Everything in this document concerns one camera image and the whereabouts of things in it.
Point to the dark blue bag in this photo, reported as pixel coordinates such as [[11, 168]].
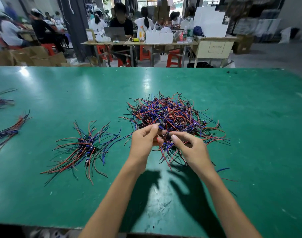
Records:
[[198, 31]]

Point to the person's right forearm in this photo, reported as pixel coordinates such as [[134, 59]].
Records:
[[230, 205]]

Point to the brown cardboard box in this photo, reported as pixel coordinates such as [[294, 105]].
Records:
[[243, 44]]

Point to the row of cardboard boxes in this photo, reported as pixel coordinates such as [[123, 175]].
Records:
[[34, 57]]

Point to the stack of white boxes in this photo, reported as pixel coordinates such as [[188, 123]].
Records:
[[213, 22]]

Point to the cream cabinet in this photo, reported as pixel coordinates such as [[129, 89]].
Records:
[[214, 49]]

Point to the person's left forearm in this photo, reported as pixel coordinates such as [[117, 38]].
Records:
[[111, 205]]

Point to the grey laptop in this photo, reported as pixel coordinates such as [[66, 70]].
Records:
[[115, 33]]

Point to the dark pillar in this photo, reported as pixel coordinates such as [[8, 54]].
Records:
[[75, 27]]

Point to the person's left hand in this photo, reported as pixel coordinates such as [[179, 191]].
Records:
[[141, 146]]

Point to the row of white containers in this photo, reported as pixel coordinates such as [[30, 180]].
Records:
[[159, 37]]

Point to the person's right hand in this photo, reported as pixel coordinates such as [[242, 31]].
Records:
[[193, 153]]

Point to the long wooden work table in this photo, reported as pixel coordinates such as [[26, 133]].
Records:
[[136, 43]]

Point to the red plastic stool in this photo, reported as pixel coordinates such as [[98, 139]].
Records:
[[174, 59], [145, 53], [103, 50], [50, 48]]

